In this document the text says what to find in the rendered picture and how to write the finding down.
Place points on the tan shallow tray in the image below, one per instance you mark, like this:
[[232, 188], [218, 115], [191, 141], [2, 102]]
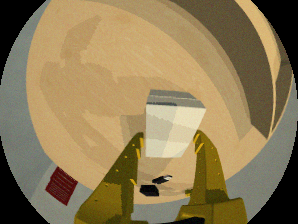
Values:
[[236, 31]]

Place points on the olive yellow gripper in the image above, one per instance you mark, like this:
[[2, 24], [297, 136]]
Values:
[[113, 199]]

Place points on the black usb flash drive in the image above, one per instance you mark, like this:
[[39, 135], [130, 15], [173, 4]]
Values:
[[161, 179]]

